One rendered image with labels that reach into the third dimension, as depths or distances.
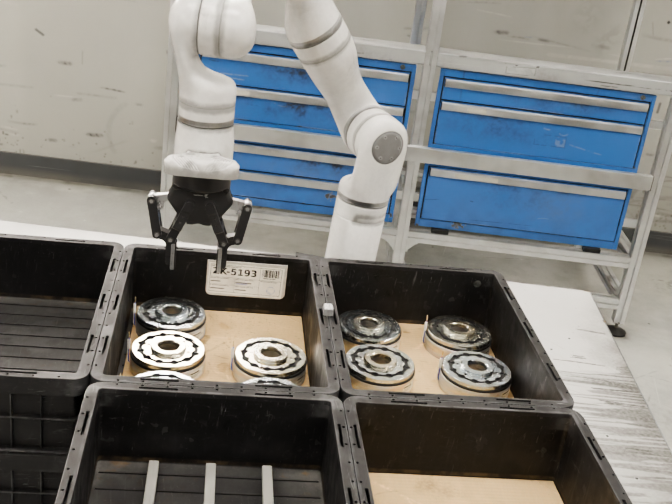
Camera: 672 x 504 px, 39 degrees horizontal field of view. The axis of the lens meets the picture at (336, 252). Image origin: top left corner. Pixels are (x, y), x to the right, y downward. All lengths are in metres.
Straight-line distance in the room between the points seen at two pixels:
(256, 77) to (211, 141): 2.03
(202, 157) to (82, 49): 3.04
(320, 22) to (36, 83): 2.89
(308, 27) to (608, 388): 0.83
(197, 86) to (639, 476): 0.90
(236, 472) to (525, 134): 2.29
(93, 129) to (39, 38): 0.43
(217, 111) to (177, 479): 0.44
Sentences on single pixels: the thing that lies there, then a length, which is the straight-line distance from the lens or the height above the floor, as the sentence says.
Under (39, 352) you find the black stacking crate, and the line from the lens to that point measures 1.42.
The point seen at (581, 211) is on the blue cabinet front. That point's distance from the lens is 3.44.
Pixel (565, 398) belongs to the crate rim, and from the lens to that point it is 1.26.
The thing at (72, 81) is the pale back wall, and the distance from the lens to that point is 4.26.
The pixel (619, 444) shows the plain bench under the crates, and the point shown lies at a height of 0.70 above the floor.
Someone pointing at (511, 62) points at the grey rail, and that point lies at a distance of 3.23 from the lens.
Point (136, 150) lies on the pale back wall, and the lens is 4.28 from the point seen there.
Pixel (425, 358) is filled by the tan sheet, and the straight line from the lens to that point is 1.48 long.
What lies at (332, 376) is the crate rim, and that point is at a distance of 1.20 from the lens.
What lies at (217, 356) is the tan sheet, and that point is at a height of 0.83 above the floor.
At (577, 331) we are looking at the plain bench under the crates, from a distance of 1.97.
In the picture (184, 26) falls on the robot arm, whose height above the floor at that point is 1.32.
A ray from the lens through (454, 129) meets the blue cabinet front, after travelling 3.27.
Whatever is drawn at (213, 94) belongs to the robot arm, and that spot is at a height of 1.24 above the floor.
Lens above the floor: 1.55
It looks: 24 degrees down
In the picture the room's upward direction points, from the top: 8 degrees clockwise
